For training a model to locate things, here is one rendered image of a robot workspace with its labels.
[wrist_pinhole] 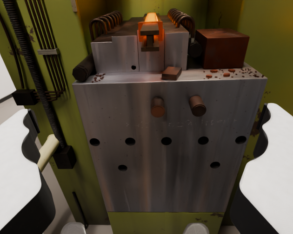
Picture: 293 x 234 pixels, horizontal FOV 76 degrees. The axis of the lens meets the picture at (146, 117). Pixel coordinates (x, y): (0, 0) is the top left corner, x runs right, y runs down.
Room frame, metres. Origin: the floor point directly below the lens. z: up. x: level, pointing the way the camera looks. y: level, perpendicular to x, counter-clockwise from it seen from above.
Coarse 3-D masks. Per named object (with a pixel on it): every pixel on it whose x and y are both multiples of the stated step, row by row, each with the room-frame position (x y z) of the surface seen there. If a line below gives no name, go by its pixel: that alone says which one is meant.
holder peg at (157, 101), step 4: (152, 100) 0.33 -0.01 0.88; (156, 100) 0.32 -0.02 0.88; (160, 100) 0.33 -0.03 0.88; (152, 104) 0.32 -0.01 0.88; (156, 104) 0.31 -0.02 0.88; (160, 104) 0.31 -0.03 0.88; (152, 108) 0.31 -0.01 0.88; (156, 108) 0.30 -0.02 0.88; (160, 108) 0.30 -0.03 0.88; (164, 108) 0.31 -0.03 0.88; (152, 112) 0.30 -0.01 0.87; (156, 112) 0.30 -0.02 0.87; (160, 112) 0.30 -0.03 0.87; (164, 112) 0.30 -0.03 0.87; (156, 116) 0.30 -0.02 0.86; (160, 116) 0.30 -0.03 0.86
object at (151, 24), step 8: (152, 16) 0.59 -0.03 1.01; (144, 24) 0.38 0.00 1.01; (152, 24) 0.37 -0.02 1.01; (160, 24) 0.39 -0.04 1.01; (144, 32) 0.30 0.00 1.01; (152, 32) 0.30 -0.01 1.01; (160, 32) 0.39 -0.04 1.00; (144, 40) 0.36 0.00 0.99; (152, 40) 0.30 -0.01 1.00; (160, 40) 0.39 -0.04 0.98; (144, 48) 0.30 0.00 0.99; (152, 48) 0.30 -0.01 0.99
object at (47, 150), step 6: (48, 138) 0.54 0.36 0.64; (54, 138) 0.54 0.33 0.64; (48, 144) 0.50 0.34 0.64; (54, 144) 0.51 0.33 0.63; (42, 150) 0.47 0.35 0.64; (48, 150) 0.48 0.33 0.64; (54, 150) 0.50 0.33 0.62; (42, 156) 0.45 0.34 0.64; (48, 156) 0.46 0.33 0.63; (42, 162) 0.43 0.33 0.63; (42, 168) 0.41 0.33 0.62
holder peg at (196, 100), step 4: (196, 96) 0.33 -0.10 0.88; (192, 100) 0.32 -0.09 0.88; (196, 100) 0.32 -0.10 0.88; (200, 100) 0.32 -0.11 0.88; (192, 104) 0.31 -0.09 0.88; (196, 104) 0.30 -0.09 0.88; (200, 104) 0.30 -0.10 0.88; (204, 104) 0.31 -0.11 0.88; (192, 108) 0.30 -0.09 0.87; (196, 108) 0.30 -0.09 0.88; (200, 108) 0.30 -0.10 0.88; (204, 108) 0.30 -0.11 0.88; (192, 112) 0.30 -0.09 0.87; (196, 112) 0.30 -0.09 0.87; (200, 112) 0.30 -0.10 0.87; (204, 112) 0.30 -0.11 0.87; (196, 116) 0.30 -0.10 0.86
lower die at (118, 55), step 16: (144, 16) 0.71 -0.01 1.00; (160, 16) 0.78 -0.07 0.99; (112, 32) 0.53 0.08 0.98; (128, 32) 0.44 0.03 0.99; (176, 32) 0.40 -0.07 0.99; (96, 48) 0.41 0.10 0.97; (112, 48) 0.41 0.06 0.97; (128, 48) 0.41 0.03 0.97; (160, 48) 0.40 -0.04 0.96; (176, 48) 0.40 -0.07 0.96; (96, 64) 0.41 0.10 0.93; (112, 64) 0.41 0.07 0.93; (128, 64) 0.41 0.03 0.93; (144, 64) 0.40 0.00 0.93; (160, 64) 0.40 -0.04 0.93; (176, 64) 0.40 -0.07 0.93
